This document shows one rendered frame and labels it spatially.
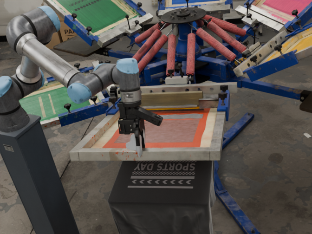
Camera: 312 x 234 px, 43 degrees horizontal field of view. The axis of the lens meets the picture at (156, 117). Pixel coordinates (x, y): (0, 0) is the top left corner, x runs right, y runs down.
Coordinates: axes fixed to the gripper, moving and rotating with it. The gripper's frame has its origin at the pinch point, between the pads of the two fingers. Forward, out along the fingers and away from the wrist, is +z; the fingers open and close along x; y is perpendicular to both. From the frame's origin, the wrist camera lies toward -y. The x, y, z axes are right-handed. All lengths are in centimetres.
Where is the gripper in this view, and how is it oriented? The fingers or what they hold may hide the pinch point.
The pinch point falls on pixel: (142, 151)
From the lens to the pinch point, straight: 152.8
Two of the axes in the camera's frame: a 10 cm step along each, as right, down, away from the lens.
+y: -9.7, 0.3, 2.2
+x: -2.0, 3.0, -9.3
